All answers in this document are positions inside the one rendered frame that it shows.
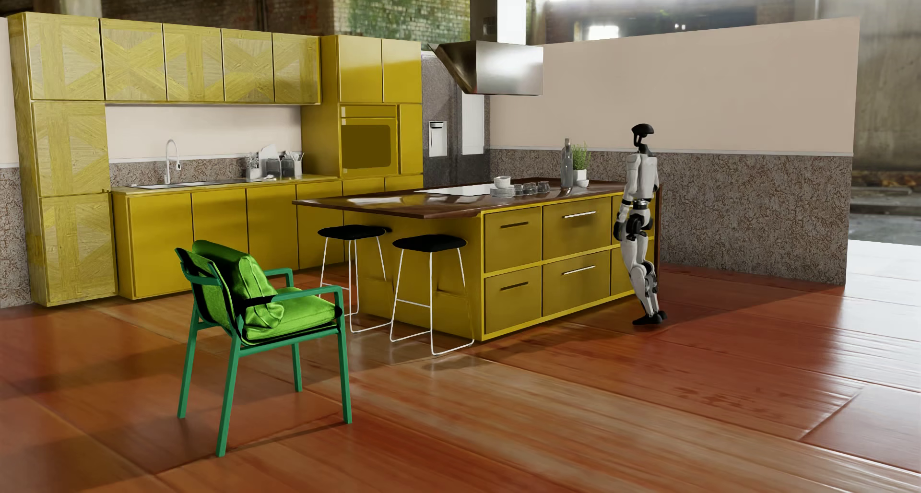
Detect yellow base cabinets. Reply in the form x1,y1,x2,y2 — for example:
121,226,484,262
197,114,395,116
111,174,425,301

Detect yellow kitchen island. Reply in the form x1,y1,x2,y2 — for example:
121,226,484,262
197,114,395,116
293,178,657,342

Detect yellow wall oven cabinet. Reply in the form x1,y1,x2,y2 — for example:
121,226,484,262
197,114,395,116
301,35,425,179

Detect black bar stool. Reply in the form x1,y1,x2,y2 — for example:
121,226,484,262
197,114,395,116
317,224,394,334
389,234,476,356

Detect steel range hood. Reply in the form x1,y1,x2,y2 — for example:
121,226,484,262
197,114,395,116
427,41,545,97

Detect green armchair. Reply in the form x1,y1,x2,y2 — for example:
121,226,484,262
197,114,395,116
175,240,354,458

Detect yellow upper wall cabinets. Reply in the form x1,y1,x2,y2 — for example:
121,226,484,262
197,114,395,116
100,18,322,106

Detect tall yellow pantry cabinet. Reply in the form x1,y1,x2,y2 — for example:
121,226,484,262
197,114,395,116
7,12,118,307

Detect white humanoid robot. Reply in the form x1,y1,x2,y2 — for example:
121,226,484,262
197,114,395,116
613,123,668,326

